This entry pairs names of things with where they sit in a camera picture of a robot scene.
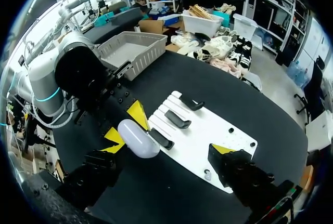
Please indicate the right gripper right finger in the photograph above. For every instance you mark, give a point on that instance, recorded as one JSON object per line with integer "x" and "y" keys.
{"x": 239, "y": 174}

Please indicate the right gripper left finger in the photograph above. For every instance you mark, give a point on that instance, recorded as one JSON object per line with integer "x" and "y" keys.
{"x": 91, "y": 174}

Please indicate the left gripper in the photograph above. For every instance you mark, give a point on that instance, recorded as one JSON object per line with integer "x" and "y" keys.
{"x": 80, "y": 76}

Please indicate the white earbud case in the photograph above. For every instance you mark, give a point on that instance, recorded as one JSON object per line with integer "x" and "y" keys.
{"x": 138, "y": 139}

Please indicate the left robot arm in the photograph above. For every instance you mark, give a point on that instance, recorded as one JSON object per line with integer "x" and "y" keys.
{"x": 44, "y": 78}

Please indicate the white earbud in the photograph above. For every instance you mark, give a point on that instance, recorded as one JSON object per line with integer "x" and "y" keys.
{"x": 207, "y": 176}

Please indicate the white plate with black stands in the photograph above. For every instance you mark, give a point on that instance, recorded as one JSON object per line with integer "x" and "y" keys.
{"x": 208, "y": 141}

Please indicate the grey slotted basket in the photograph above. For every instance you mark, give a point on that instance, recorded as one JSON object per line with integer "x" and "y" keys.
{"x": 135, "y": 52}

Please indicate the person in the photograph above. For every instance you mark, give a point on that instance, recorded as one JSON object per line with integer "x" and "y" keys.
{"x": 140, "y": 1}

